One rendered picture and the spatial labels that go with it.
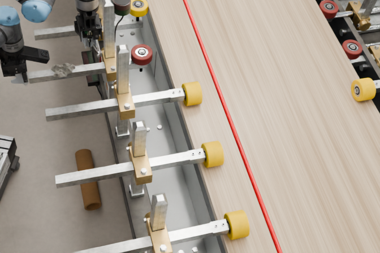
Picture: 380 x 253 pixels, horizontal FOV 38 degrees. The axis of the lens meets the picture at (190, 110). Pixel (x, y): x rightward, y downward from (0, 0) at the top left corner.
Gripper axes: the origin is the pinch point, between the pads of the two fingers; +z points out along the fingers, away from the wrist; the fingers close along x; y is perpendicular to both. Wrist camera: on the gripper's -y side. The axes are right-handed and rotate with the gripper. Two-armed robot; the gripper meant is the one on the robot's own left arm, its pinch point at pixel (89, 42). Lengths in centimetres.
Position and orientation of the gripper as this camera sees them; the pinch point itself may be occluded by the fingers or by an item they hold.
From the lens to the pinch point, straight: 195.6
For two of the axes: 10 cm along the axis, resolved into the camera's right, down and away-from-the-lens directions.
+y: 2.6, 8.0, -5.5
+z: -1.0, 5.9, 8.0
